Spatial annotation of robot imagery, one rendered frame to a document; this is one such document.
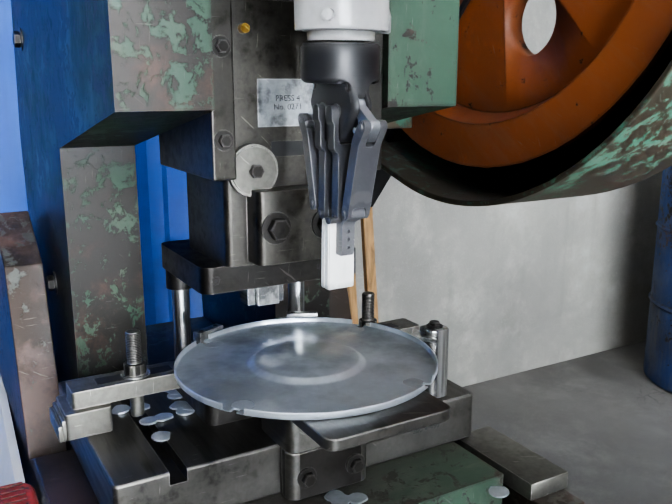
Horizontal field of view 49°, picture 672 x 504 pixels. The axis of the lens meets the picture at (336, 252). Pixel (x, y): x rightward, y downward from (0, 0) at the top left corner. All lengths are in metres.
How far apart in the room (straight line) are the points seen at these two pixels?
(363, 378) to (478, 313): 1.97
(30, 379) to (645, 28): 0.88
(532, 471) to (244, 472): 0.34
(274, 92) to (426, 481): 0.46
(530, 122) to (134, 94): 0.51
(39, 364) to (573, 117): 0.77
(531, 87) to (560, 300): 2.05
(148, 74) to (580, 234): 2.47
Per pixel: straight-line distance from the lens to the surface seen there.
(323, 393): 0.75
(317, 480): 0.83
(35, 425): 1.12
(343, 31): 0.68
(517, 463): 0.94
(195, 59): 0.73
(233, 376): 0.80
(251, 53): 0.80
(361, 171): 0.68
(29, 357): 1.11
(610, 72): 0.90
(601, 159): 0.88
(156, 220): 2.01
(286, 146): 0.81
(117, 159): 1.02
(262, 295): 0.90
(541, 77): 1.02
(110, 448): 0.85
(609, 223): 3.14
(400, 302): 2.51
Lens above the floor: 1.08
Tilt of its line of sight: 13 degrees down
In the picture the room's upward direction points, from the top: straight up
